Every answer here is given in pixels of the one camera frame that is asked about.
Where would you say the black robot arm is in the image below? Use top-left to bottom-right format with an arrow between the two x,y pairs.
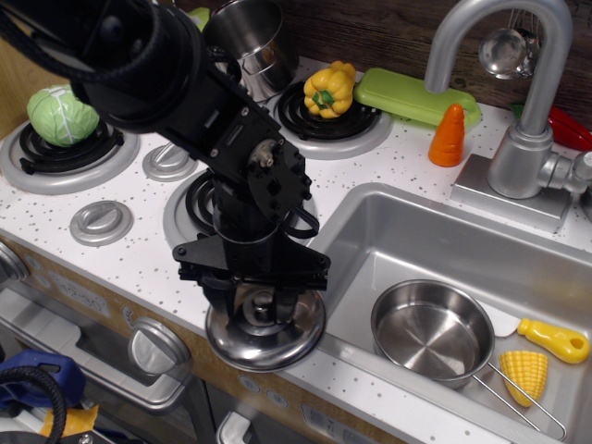
1,1 -> 330,326

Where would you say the silver sink basin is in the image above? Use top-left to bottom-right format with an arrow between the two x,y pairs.
313,184 -> 591,443

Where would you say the yellow handled toy knife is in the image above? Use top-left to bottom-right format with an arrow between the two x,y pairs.
492,314 -> 591,364

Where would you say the steel saucepan with wire handle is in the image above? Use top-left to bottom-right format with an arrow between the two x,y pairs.
370,279 -> 567,440

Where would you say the silver oven dial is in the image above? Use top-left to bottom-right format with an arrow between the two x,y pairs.
0,242 -> 30,284
128,316 -> 191,376

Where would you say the silver stove knob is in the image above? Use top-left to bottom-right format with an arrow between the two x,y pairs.
142,142 -> 198,182
69,201 -> 133,247

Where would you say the green plastic cutting board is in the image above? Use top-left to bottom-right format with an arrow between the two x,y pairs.
353,68 -> 482,130

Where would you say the steel pot lid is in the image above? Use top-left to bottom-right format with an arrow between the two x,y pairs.
205,286 -> 326,373

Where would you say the back right stove burner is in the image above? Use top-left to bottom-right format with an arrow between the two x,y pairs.
266,81 -> 392,160

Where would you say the light green toy vegetable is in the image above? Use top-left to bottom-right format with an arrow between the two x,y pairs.
188,6 -> 211,31

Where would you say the hanging steel ladle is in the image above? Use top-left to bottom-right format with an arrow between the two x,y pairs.
478,9 -> 542,80

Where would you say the black braided cable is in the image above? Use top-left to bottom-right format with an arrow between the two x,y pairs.
0,365 -> 69,444

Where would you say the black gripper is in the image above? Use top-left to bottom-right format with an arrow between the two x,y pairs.
173,230 -> 331,329

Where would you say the red toy pepper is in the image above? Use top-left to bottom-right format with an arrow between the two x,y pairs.
547,105 -> 591,152

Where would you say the yellow toy bell pepper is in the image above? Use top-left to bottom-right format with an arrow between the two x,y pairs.
303,61 -> 356,119

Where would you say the silver toy faucet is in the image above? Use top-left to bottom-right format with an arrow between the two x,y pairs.
425,1 -> 591,233

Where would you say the yellow cloth piece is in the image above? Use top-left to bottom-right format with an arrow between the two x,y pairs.
39,405 -> 100,438

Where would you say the green toy cabbage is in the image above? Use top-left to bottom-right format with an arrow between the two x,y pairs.
27,84 -> 100,147

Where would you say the yellow toy corn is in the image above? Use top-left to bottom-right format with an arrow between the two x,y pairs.
499,351 -> 549,407

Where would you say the silver dishwasher handle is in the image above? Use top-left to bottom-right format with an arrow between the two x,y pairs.
216,412 -> 253,444

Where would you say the tall steel pot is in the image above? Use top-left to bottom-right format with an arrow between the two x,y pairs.
203,0 -> 300,102

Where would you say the silver oven door handle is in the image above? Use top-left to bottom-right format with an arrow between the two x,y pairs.
1,289 -> 185,415

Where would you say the blue clamp tool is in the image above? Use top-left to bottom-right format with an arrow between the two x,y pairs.
1,350 -> 86,408

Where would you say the front left stove burner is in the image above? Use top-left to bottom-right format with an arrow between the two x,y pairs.
1,121 -> 140,195

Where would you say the silver stove knob middle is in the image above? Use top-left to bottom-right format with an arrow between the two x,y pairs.
142,142 -> 198,182

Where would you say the silver stove knob front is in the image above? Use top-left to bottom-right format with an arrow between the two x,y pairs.
69,201 -> 133,247

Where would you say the silver left oven dial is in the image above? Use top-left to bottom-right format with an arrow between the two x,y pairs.
0,242 -> 30,284

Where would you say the orange toy carrot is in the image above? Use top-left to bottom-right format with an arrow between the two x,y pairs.
428,104 -> 465,167

